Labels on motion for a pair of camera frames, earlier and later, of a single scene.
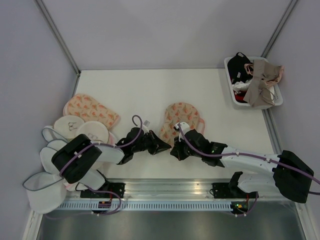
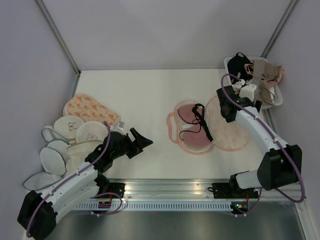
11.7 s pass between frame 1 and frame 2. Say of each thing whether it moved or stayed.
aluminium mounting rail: stayed
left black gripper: moved
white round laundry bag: stayed
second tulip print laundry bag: stayed
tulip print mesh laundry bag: moved
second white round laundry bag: stayed
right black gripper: moved
